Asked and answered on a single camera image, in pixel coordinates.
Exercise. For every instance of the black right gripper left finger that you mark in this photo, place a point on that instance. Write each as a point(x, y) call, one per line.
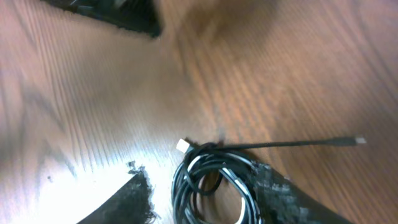
point(131, 204)

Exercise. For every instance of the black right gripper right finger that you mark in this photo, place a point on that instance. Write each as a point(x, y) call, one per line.
point(281, 202)

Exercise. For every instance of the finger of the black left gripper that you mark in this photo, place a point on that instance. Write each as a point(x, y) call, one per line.
point(134, 15)

